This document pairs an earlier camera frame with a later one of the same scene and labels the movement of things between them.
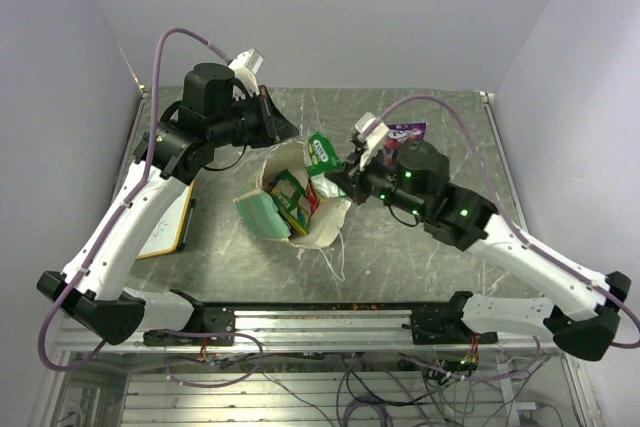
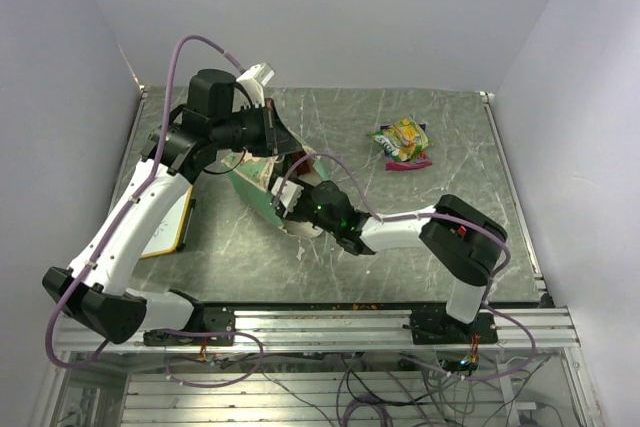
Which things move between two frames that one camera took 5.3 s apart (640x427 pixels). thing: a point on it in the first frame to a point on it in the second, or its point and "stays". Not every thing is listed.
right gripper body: [377, 179] to [305, 209]
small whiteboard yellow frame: [168, 234] stays
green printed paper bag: [257, 209] to [256, 176]
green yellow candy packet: [322, 155] to [403, 140]
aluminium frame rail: [329, 331] stays
